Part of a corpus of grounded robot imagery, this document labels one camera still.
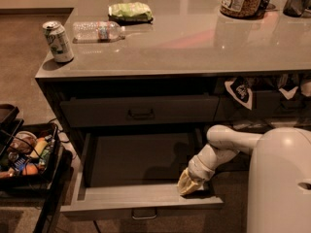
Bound orange fruit in bin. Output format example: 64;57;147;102
22;163;39;176

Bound green white soda can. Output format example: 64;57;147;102
43;20;74;63

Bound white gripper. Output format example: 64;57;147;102
177;145;225;195

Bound dark glass container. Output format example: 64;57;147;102
283;0;310;17

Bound green snack bag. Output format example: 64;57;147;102
108;2;153;22

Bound white paper in drawer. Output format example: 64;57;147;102
279;86;298;100

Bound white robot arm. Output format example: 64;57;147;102
178;125;311;233

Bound black empty tray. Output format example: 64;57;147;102
0;104;23;138

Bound black bin of items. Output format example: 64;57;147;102
0;123;60;190

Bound yellow bottle in bin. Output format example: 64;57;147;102
30;139;48;158

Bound clear plastic water bottle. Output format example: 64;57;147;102
72;21;125;43

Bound grey drawer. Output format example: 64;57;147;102
61;130;225;220
229;118;311;134
60;94;219;127
214;90;311;121

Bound grey drawer cabinet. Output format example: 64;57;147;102
34;0;311;180

